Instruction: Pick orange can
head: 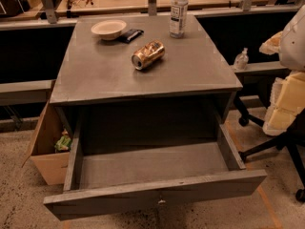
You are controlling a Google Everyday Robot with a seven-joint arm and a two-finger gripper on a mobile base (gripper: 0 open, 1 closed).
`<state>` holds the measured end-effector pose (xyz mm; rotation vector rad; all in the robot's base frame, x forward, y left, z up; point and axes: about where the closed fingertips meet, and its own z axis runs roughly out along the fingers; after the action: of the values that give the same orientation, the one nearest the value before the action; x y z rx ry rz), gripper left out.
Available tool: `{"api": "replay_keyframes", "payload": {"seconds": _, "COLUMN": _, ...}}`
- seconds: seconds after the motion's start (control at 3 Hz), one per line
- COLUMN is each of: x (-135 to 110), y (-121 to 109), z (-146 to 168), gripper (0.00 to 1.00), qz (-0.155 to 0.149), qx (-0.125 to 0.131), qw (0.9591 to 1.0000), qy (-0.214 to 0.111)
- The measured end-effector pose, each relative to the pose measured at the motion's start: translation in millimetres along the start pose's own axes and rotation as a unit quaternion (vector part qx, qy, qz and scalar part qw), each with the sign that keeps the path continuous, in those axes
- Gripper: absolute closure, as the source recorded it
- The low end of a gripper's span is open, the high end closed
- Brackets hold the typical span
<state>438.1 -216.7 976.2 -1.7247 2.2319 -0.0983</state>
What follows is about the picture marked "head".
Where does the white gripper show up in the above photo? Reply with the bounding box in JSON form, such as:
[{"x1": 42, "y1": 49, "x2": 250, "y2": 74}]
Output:
[{"x1": 259, "y1": 5, "x2": 305, "y2": 136}]

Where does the orange soda can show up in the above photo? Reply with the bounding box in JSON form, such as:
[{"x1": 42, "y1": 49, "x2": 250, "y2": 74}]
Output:
[{"x1": 132, "y1": 40, "x2": 165, "y2": 71}]

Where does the small sanitizer bottle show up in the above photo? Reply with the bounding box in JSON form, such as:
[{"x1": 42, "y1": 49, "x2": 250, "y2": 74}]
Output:
[{"x1": 234, "y1": 48, "x2": 249, "y2": 70}]

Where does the black office chair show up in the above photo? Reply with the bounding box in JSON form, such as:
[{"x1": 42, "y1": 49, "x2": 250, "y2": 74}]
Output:
[{"x1": 234, "y1": 94, "x2": 305, "y2": 202}]

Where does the clear plastic water bottle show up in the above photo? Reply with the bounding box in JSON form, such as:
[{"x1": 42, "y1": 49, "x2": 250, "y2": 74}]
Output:
[{"x1": 169, "y1": 0, "x2": 189, "y2": 38}]

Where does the grey wooden cabinet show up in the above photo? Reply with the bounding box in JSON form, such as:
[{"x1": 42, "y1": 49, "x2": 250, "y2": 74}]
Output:
[{"x1": 51, "y1": 15, "x2": 241, "y2": 155}]

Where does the black snack bar wrapper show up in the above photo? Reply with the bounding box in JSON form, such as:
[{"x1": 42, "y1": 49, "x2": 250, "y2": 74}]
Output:
[{"x1": 117, "y1": 29, "x2": 144, "y2": 44}]

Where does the white ceramic bowl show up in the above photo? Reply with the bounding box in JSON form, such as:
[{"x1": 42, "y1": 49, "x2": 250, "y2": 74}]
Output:
[{"x1": 91, "y1": 19, "x2": 127, "y2": 41}]

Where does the open grey drawer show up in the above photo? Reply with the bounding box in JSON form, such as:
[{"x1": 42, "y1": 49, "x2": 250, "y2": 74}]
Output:
[{"x1": 43, "y1": 107, "x2": 268, "y2": 221}]

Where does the green snack bag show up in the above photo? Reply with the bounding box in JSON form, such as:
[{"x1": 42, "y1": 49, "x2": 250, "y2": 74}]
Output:
[{"x1": 54, "y1": 130, "x2": 71, "y2": 153}]

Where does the cardboard box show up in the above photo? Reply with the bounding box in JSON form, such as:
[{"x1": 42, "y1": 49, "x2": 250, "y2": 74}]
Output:
[{"x1": 22, "y1": 101, "x2": 70, "y2": 185}]

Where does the grey metal post middle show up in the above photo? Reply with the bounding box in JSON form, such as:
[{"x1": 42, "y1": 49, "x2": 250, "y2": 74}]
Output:
[{"x1": 148, "y1": 0, "x2": 157, "y2": 16}]

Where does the grey metal post left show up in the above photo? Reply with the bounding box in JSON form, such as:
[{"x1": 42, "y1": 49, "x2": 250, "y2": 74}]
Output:
[{"x1": 41, "y1": 0, "x2": 57, "y2": 24}]

